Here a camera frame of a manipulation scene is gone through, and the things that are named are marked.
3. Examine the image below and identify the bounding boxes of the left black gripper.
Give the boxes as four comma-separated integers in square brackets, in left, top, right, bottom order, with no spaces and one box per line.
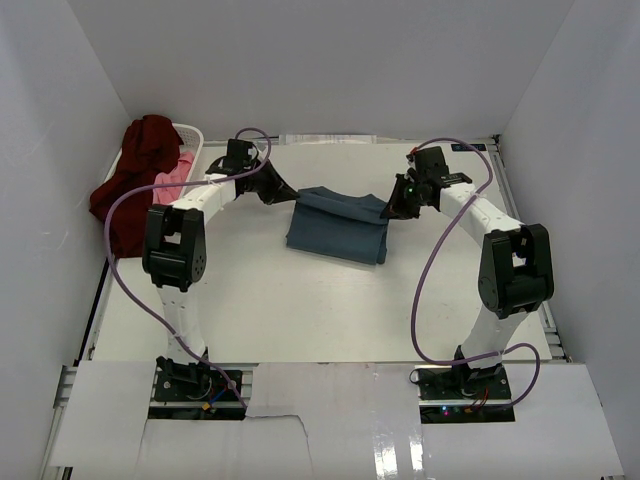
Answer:
[243,159,298,205]

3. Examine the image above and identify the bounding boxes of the teal blue t shirt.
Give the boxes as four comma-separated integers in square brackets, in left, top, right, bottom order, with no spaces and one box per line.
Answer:
[286,186,389,265]

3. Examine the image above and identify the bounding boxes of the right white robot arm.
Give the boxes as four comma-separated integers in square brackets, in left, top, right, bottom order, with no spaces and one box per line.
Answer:
[380,144,554,399]

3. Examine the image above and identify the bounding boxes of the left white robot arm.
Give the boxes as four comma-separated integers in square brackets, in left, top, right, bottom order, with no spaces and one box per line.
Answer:
[142,139,299,400]

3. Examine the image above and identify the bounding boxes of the paper sheet at back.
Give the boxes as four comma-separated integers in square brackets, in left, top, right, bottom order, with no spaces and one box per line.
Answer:
[278,134,377,145]

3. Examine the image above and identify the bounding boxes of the dark label sticker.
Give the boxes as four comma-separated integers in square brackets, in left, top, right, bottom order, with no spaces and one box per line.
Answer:
[451,143,487,152]

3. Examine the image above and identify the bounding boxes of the pink t shirt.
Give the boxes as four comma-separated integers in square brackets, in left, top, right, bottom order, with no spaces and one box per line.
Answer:
[152,151,195,205]

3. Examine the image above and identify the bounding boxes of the white plastic laundry basket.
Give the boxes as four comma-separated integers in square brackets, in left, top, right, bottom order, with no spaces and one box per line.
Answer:
[104,121,205,191]

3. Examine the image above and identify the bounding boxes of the dark red t shirt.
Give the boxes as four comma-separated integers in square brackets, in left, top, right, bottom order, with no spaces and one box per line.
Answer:
[89,115,183,258]

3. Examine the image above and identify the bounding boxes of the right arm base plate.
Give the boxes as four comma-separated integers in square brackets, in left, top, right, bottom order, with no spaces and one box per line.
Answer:
[409,368,516,425]

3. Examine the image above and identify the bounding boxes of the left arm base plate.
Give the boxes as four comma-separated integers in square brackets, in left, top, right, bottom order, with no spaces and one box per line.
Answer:
[148,369,245,421]

